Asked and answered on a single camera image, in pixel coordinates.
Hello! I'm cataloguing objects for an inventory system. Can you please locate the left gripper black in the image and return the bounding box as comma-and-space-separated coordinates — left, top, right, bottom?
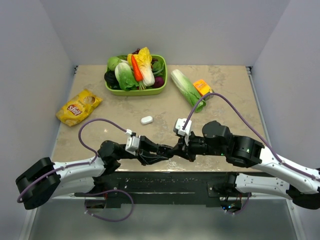
117, 135, 169, 166

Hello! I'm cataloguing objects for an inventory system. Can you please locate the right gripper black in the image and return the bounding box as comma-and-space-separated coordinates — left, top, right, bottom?
170, 128, 227, 162

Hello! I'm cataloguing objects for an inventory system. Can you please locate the white earbud charging case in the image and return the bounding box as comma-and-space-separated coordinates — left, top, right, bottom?
140, 116, 154, 125

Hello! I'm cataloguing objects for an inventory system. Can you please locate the black earbud charging case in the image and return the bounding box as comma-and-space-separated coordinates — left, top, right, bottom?
156, 144, 173, 158

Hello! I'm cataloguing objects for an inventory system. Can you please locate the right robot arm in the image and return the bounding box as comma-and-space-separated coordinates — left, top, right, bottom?
173, 118, 320, 210

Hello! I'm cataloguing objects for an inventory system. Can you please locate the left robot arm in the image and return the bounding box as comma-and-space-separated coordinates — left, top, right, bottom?
15, 136, 173, 210

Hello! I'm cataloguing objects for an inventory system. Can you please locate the green plastic basket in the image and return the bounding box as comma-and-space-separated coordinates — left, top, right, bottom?
104, 54, 168, 97

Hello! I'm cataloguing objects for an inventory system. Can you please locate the napa cabbage on table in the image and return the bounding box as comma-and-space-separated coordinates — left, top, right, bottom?
170, 69, 202, 107

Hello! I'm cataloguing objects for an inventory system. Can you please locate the orange juice carton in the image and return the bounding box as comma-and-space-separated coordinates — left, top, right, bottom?
193, 79, 214, 97

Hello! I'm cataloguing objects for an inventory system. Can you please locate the purple onion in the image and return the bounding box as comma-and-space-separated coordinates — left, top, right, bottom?
152, 76, 165, 89

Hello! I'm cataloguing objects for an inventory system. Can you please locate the green white bok choy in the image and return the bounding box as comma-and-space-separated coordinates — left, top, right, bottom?
114, 62, 139, 91

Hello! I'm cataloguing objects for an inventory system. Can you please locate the orange toy carrot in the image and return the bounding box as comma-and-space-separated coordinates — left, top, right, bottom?
131, 55, 146, 90

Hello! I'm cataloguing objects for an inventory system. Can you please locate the yellow Lays chips bag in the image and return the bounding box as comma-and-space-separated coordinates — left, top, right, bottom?
55, 89, 103, 127

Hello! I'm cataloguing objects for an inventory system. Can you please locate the dark leafy vegetable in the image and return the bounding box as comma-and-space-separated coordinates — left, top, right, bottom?
104, 70, 121, 90

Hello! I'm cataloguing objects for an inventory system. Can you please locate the yellow white cabbage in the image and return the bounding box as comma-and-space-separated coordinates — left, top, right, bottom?
127, 47, 155, 87

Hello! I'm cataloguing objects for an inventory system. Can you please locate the round green vegetable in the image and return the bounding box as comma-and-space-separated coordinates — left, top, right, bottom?
107, 56, 122, 71

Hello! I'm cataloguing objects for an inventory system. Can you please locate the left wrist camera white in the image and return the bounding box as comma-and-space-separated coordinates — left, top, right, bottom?
125, 129, 140, 155

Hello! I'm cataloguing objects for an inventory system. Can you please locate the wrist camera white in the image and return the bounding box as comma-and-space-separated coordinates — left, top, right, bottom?
125, 129, 140, 155
173, 118, 192, 146

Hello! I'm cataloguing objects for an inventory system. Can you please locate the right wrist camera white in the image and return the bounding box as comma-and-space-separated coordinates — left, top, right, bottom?
173, 118, 192, 146

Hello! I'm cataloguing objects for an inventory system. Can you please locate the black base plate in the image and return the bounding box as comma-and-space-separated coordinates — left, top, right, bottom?
72, 170, 253, 209

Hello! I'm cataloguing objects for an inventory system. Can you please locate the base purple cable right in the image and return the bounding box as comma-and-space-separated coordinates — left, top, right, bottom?
223, 192, 253, 216

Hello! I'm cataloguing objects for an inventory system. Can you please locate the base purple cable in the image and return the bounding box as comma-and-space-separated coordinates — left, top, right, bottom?
83, 186, 136, 222
223, 192, 253, 216

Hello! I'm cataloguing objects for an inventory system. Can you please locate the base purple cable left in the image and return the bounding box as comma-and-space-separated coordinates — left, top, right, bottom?
83, 186, 136, 222

